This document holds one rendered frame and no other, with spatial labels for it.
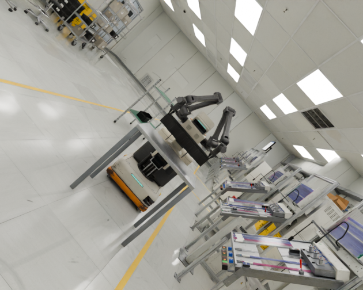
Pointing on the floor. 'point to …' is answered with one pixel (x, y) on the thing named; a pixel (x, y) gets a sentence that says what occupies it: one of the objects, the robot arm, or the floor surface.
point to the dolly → (69, 7)
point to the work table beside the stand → (158, 144)
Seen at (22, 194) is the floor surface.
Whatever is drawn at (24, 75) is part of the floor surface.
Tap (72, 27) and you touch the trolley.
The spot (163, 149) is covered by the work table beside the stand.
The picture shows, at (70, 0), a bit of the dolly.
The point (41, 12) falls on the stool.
